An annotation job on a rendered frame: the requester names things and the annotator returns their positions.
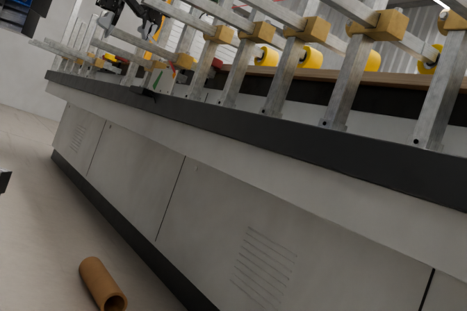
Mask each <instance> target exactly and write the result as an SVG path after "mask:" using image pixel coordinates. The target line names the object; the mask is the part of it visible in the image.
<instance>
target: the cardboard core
mask: <svg viewBox="0 0 467 311"><path fill-rule="evenodd" d="M79 273H80V275H81V277H82V279H83V280H84V282H85V284H86V286H87V287H88V289H89V291H90V293H91V295H92V296H93V298H94V300H95V302H96V303H97V305H98V307H99V309H100V310H101V311H125V310H126V307H127V304H128V301H127V298H126V297H125V295H124V293H123V292H122V290H121V289H120V288H119V286H118V285H117V283H116V282H115V281H114V279H113V277H112V276H111V275H110V274H109V272H108V270H107V269H106V268H105V266H104V265H103V263H102V262H101V260H100V259H99V258H97V257H93V256H92V257H88V258H86V259H84V260H83V261H82V262H81V263H80V265H79Z"/></svg>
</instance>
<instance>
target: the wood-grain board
mask: <svg viewBox="0 0 467 311"><path fill-rule="evenodd" d="M130 62H131V61H129V60H128V62H127V63H125V62H122V63H121V65H130ZM163 63H165V64H167V67H166V68H168V69H169V67H170V66H169V65H168V62H167V61H163ZM231 66H232V64H222V68H221V70H217V69H214V71H216V73H225V74H229V72H230V69H231ZM276 70H277V67H272V66H258V65H248V67H247V70H246V72H245V75H249V76H264V77H273V78H274V76H275V72H276ZM339 73H340V70H339V69H312V68H299V67H297V68H296V70H295V73H294V76H293V79H297V80H306V81H321V82H330V83H336V81H337V78H338V75H339ZM432 78H433V74H408V73H393V72H367V71H363V75H362V77H361V81H360V83H359V84H360V85H369V86H377V87H394V88H402V89H410V90H426V91H428V89H429V86H430V83H431V82H432ZM458 93H459V94H467V76H464V78H463V81H462V83H461V87H460V89H459V92H458Z"/></svg>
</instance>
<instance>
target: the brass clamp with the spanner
mask: <svg viewBox="0 0 467 311"><path fill-rule="evenodd" d="M175 54H178V55H179V56H178V58H177V61H176V62H172V61H171V62H172V64H173V65H174V66H175V67H178V68H180V69H190V68H191V66H192V62H193V60H194V57H192V56H189V55H188V54H186V53H175Z"/></svg>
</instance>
